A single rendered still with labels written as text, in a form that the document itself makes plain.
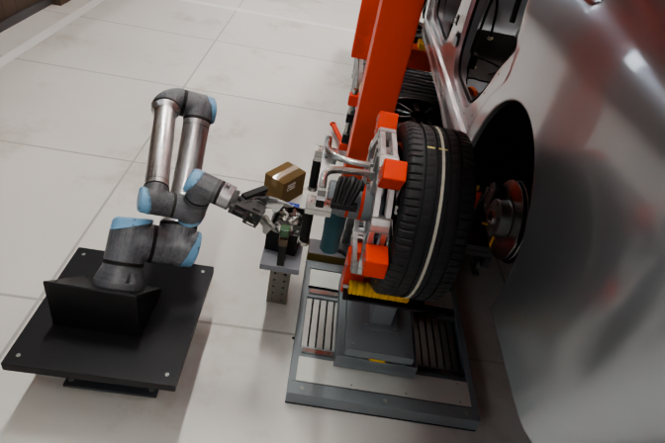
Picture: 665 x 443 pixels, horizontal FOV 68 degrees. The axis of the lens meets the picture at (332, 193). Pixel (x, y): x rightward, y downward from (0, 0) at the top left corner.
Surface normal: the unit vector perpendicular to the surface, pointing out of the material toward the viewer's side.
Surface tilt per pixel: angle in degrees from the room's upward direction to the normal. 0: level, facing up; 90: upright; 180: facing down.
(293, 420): 0
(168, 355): 0
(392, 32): 90
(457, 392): 0
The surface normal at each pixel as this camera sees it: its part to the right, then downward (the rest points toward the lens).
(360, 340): 0.17, -0.79
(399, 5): -0.06, 0.58
